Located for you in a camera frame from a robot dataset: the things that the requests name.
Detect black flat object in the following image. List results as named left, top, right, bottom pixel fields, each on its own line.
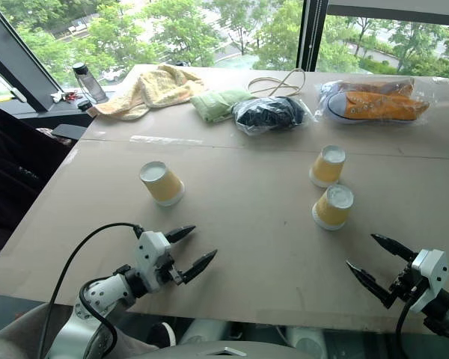
left=51, top=124, right=88, bottom=138

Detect small red white clutter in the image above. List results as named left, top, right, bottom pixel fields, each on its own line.
left=50, top=90, right=82, bottom=104

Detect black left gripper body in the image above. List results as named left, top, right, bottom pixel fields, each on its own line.
left=155, top=253, right=186, bottom=287

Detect black item in plastic bag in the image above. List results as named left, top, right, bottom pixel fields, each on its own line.
left=230, top=95, right=312, bottom=136

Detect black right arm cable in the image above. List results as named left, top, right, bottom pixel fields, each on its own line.
left=394, top=283, right=430, bottom=343

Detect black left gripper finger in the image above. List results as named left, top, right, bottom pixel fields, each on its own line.
left=163, top=225, right=197, bottom=245
left=179, top=250, right=219, bottom=284

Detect grey robot torso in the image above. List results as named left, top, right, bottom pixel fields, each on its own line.
left=0, top=301, right=449, bottom=359

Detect clear water bottle black cap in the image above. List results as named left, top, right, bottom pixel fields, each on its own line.
left=72, top=62, right=109, bottom=104

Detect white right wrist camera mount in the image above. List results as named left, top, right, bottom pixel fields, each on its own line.
left=410, top=248, right=449, bottom=314

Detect orange sneakers in plastic bag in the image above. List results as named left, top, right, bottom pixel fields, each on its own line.
left=314, top=76, right=431, bottom=124

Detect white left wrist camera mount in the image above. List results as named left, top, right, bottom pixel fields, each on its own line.
left=135, top=230, right=172, bottom=292

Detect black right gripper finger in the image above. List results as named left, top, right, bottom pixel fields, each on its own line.
left=346, top=260, right=397, bottom=310
left=370, top=233, right=418, bottom=267

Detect green folded cloth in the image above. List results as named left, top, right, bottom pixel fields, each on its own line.
left=189, top=88, right=256, bottom=123

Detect yellow paper cup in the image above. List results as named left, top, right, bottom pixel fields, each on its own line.
left=308, top=145, right=347, bottom=188
left=139, top=161, right=186, bottom=207
left=311, top=183, right=355, bottom=231

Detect black slanted window frame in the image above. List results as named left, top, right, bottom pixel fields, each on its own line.
left=0, top=0, right=67, bottom=113

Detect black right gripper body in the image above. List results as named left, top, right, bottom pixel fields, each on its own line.
left=388, top=264, right=430, bottom=304

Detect beige cord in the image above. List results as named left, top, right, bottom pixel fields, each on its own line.
left=248, top=68, right=307, bottom=99

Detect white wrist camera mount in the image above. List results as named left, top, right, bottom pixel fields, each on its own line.
left=135, top=230, right=172, bottom=292
left=410, top=248, right=449, bottom=314

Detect yellow towel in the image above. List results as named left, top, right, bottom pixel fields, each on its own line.
left=86, top=64, right=207, bottom=121

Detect dark chair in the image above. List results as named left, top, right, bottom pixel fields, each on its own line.
left=0, top=100, right=82, bottom=263

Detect black window frame post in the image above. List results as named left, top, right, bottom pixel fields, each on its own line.
left=298, top=0, right=329, bottom=73

